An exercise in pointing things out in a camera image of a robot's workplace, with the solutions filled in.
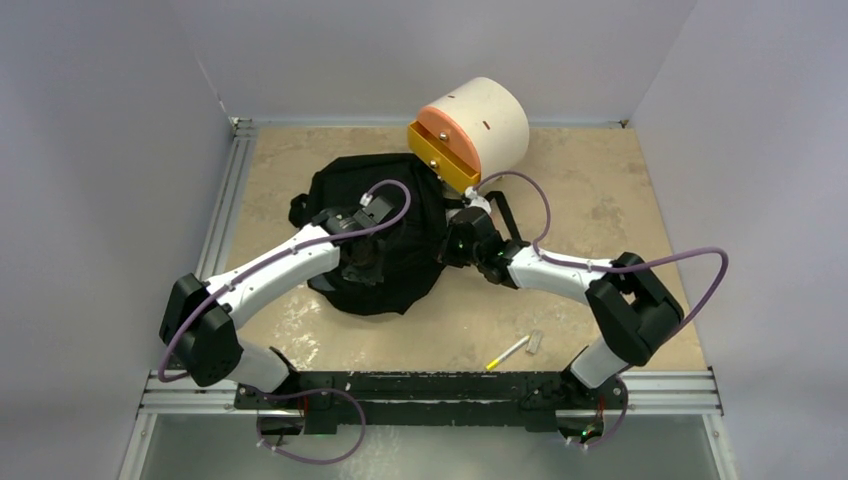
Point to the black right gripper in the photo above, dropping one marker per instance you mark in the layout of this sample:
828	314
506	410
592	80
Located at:
447	250

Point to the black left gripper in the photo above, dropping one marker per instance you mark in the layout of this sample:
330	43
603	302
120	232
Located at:
367	276

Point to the black student backpack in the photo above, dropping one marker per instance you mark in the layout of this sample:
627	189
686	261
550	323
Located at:
410	267

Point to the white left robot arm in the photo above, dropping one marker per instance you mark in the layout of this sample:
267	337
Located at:
201	324

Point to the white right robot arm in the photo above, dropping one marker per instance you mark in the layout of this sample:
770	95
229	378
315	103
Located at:
634	311

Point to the grey marker cap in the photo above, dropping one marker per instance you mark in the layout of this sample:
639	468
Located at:
534	342

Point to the cream cylindrical drawer box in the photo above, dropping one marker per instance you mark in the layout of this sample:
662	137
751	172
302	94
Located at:
482	123

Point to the yellow white marker pen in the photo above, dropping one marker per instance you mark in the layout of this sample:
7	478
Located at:
493	364

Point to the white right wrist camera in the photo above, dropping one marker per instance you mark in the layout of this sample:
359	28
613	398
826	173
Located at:
472	198

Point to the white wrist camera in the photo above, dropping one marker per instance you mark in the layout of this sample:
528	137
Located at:
472	198
366	199

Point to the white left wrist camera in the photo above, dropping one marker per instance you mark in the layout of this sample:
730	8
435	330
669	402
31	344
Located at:
366	199

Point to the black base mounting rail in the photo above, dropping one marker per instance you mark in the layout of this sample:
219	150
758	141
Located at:
536	401

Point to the aluminium table frame rail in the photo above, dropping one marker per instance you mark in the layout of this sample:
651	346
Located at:
183	396

